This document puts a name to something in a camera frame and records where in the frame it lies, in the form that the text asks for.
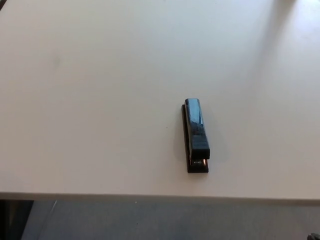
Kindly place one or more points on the black desk stapler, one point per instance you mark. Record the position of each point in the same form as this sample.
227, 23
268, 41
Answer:
197, 125

